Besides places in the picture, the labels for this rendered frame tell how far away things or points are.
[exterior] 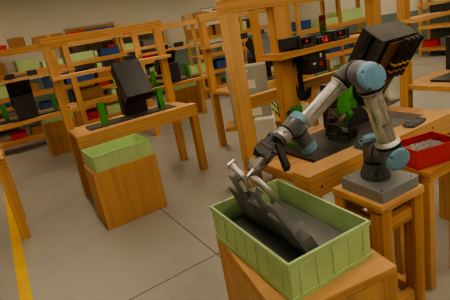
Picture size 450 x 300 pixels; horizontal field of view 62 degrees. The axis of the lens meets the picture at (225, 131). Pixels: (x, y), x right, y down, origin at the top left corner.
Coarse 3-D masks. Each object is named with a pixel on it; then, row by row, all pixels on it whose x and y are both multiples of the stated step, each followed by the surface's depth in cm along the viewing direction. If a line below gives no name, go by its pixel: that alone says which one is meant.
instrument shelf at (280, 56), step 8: (344, 40) 274; (352, 40) 278; (304, 48) 259; (312, 48) 259; (320, 48) 263; (328, 48) 267; (264, 56) 261; (272, 56) 254; (280, 56) 246; (288, 56) 250; (296, 56) 253
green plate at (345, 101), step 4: (352, 88) 249; (344, 92) 254; (348, 92) 251; (352, 92) 250; (340, 96) 257; (344, 96) 254; (348, 96) 251; (352, 96) 252; (340, 100) 257; (344, 100) 254; (348, 100) 251; (352, 100) 253; (340, 104) 257; (344, 104) 254; (348, 104) 252; (352, 104) 253; (356, 104) 255; (340, 108) 258; (344, 108) 255; (348, 108) 252; (336, 112) 261; (340, 112) 258
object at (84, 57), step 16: (0, 48) 726; (112, 48) 840; (0, 64) 732; (16, 64) 743; (32, 64) 760; (64, 64) 788; (80, 64) 800; (0, 80) 726; (48, 80) 779; (64, 80) 810; (80, 80) 812; (96, 80) 823; (0, 96) 738; (96, 96) 839; (112, 96) 846; (96, 112) 841; (112, 112) 861; (32, 128) 778; (16, 144) 757
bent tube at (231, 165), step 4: (232, 160) 169; (228, 164) 168; (232, 164) 170; (228, 168) 173; (232, 168) 169; (236, 168) 169; (236, 172) 168; (240, 172) 168; (240, 176) 168; (244, 176) 168; (244, 180) 167; (248, 180) 168; (244, 184) 168; (248, 184) 168; (248, 188) 169; (252, 188) 170; (248, 192) 171
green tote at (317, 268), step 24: (264, 192) 196; (288, 192) 192; (216, 216) 178; (312, 216) 179; (336, 216) 163; (360, 216) 151; (240, 240) 161; (336, 240) 139; (360, 240) 147; (264, 264) 147; (288, 264) 130; (312, 264) 136; (336, 264) 142; (360, 264) 149; (288, 288) 135; (312, 288) 137
